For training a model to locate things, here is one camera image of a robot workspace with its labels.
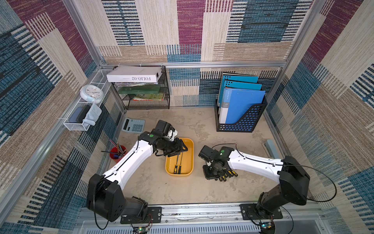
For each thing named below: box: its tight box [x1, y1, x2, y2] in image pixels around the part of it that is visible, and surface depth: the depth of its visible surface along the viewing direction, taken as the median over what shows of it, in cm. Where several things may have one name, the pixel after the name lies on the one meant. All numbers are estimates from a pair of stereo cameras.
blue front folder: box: [218, 88, 266, 125], surface depth 91 cm
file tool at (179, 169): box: [178, 152, 184, 175], surface depth 89 cm
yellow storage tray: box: [165, 137, 195, 176], surface depth 91 cm
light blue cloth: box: [82, 103, 102, 131], surface depth 69 cm
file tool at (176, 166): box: [173, 155, 179, 175], surface depth 89 cm
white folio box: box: [106, 65, 163, 83], surface depth 81 cm
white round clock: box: [79, 84, 105, 104], surface depth 76 cm
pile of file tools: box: [219, 167, 239, 182], surface depth 87 cm
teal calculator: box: [121, 117, 146, 134], surface depth 110 cm
